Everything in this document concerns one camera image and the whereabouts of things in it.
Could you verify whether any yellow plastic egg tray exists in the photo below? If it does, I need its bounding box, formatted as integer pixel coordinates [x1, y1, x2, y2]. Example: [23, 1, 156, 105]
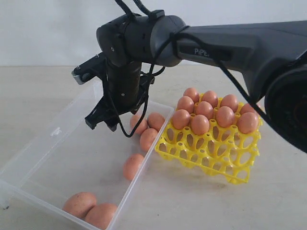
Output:
[154, 93, 263, 185]

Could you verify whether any clear plastic storage box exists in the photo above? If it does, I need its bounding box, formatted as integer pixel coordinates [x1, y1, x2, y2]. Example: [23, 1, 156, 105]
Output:
[0, 81, 161, 230]

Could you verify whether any brown egg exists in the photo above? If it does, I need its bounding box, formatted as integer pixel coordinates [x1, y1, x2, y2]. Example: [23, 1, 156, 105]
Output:
[183, 87, 200, 103]
[220, 94, 238, 113]
[140, 128, 158, 152]
[130, 115, 148, 135]
[195, 101, 213, 119]
[236, 112, 259, 134]
[190, 115, 210, 136]
[123, 153, 144, 181]
[62, 192, 97, 219]
[239, 103, 259, 116]
[177, 96, 194, 114]
[147, 112, 165, 132]
[172, 109, 190, 129]
[201, 90, 219, 108]
[215, 106, 235, 128]

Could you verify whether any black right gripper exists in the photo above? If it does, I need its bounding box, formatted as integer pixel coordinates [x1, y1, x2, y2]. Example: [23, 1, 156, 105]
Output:
[85, 60, 152, 132]

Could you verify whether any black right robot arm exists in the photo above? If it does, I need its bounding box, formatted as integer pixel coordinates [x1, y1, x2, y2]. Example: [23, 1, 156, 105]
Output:
[93, 12, 307, 151]

